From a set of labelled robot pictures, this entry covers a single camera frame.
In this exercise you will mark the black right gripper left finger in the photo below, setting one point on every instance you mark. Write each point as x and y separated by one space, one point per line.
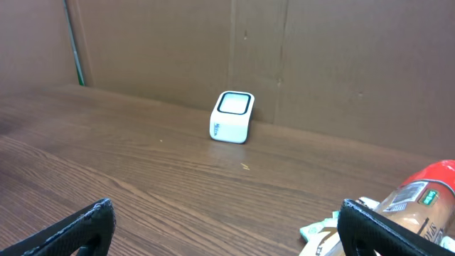
86 232

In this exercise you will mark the beige brown snack pouch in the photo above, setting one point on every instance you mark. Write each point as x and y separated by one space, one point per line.
325 243

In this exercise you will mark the orange spaghetti pasta pack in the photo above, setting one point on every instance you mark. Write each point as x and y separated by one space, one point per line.
424 203

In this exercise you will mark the white barcode scanner stand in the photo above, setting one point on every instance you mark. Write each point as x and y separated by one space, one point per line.
231 115

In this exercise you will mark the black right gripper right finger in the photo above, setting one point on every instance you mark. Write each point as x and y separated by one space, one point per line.
365 232

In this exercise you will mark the teal wet wipes pack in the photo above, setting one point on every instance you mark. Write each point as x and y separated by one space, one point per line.
310 231

